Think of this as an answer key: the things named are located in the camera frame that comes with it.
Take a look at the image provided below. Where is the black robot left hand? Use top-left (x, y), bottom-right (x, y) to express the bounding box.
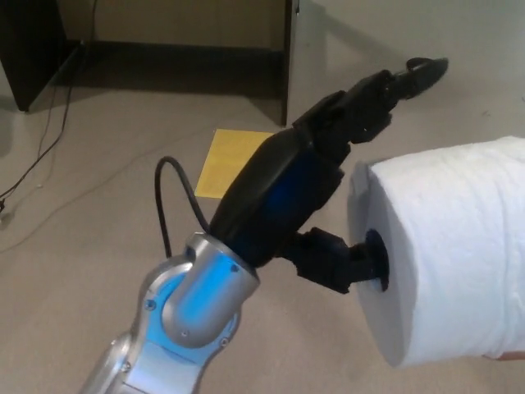
top-left (208, 57), bottom-right (442, 296)

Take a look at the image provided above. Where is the white toilet paper roll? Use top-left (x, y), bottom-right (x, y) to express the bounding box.
top-left (346, 135), bottom-right (525, 369)

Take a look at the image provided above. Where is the yellow paper sheet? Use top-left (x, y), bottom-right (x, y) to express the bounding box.
top-left (195, 128), bottom-right (276, 200)

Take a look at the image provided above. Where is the black round floor cover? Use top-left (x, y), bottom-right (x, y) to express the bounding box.
top-left (404, 56), bottom-right (451, 80)

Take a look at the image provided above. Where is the dark brown wooden desk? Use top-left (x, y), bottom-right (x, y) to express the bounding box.
top-left (0, 0), bottom-right (303, 127)

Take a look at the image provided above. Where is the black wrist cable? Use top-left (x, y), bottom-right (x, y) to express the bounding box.
top-left (153, 155), bottom-right (215, 259)

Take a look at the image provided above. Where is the thin grey cable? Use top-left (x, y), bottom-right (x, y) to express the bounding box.
top-left (0, 133), bottom-right (212, 254)

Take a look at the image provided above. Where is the black power cable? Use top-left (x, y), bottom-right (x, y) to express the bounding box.
top-left (0, 0), bottom-right (103, 208)

